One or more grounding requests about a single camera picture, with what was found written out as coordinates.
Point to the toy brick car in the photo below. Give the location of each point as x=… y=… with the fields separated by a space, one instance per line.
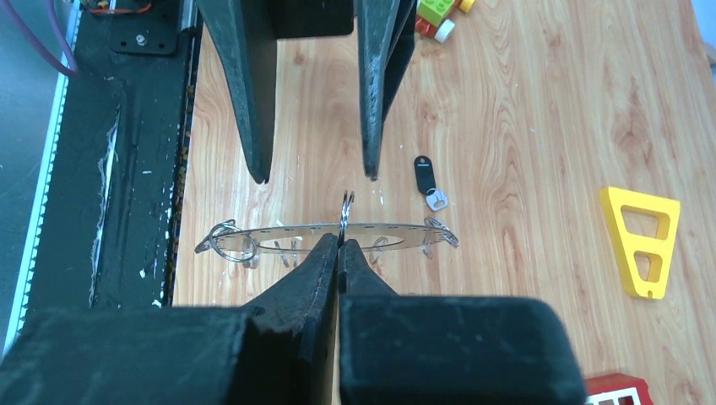
x=433 y=17

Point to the white slotted cable duct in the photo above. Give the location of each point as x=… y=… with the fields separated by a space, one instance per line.
x=32 y=101

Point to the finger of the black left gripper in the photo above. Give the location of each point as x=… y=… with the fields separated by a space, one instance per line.
x=244 y=39
x=386 y=42

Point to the red toy window block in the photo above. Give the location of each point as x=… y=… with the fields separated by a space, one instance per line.
x=618 y=388

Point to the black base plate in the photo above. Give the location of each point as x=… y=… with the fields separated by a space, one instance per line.
x=108 y=212

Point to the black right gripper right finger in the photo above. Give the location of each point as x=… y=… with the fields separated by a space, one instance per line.
x=429 y=349

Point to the yellow triangular toy frame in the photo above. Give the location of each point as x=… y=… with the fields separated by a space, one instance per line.
x=643 y=261

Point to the black key fob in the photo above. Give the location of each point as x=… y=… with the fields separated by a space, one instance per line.
x=424 y=175

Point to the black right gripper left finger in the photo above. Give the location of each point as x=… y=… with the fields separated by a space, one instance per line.
x=276 y=349

